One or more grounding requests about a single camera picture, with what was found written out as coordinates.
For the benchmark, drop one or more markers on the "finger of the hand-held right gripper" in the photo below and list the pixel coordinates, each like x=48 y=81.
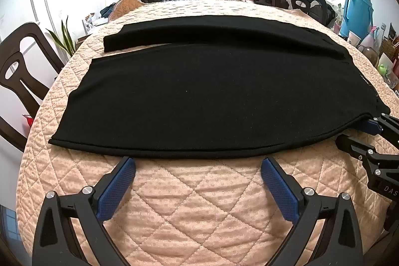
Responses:
x=372 y=126
x=352 y=146

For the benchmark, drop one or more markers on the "pink bottle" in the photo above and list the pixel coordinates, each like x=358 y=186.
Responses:
x=367 y=41

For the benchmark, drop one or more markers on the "white side cabinet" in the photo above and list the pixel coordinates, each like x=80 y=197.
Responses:
x=93 y=26

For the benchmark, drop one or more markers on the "green potted plant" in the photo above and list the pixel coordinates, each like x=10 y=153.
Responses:
x=67 y=38

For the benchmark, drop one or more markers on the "white paper cup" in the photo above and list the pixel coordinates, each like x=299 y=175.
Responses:
x=354 y=38

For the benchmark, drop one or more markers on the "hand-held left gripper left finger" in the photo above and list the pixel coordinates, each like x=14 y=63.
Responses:
x=117 y=185

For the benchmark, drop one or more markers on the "peach quilted blanket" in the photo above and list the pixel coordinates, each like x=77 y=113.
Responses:
x=199 y=191

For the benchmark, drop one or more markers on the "blue thermos jug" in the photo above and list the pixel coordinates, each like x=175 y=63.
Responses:
x=358 y=13

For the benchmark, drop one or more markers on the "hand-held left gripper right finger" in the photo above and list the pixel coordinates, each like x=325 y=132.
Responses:
x=277 y=188

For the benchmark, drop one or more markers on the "small green toy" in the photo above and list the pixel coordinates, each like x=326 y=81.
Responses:
x=382 y=69

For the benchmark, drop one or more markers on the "small red object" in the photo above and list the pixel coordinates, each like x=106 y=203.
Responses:
x=28 y=121

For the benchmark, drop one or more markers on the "wicker basket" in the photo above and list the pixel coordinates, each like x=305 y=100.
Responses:
x=389 y=48

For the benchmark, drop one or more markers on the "dark bag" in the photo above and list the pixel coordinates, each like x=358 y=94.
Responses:
x=108 y=11

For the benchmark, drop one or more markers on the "black pants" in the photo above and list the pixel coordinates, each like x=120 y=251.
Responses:
x=202 y=97

